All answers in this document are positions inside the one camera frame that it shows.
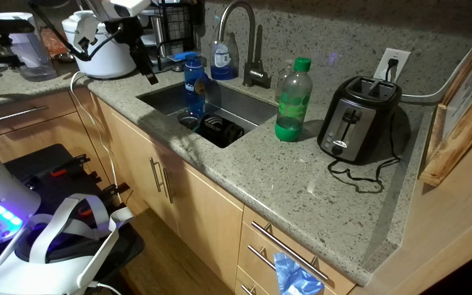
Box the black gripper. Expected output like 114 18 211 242
116 16 160 86

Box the green plastic bottle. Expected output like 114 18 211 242
273 55 314 144

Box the blue water bottle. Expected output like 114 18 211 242
181 50 211 121

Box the clear dish soap bottle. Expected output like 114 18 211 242
207 31 240 82

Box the stainless steel sink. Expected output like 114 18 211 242
135 80 278 150

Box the clear glass bottle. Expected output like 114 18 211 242
273 57 296 95

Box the white rice cooker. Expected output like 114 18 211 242
60 8 137 80

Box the round dark bowl teal rim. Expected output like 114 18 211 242
176 113 201 131

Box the black mug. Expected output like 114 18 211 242
194 113 245 149

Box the reddish food bag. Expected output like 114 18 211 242
39 23 71 60

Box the chrome kitchen faucet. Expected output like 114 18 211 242
216 0 273 88

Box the clear plastic pitcher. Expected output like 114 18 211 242
0 11 57 80

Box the black robot cart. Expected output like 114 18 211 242
3 142 145 295

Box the light wood kitchen cabinet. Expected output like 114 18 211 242
0 86 357 295

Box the black and silver toaster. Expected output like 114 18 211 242
316 73 404 164

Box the white VR headset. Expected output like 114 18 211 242
0 191 134 295

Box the blue glove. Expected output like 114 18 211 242
271 250 324 295

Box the black wire dish rack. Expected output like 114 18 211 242
135 0 204 72

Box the white power cord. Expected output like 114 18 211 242
66 70 121 190

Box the metal cabinet door handle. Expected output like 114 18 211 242
148 155 163 193
158 162 175 204

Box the black clamp red handle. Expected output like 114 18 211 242
48 154 101 185
76 182 132 219

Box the long metal drawer handle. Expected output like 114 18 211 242
248 219 332 283
0 106 39 126

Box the black toaster power cord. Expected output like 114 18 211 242
325 55 409 195

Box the white wall outlet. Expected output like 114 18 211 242
371 46 412 83

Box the white wall cable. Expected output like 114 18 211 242
398 46 472 105

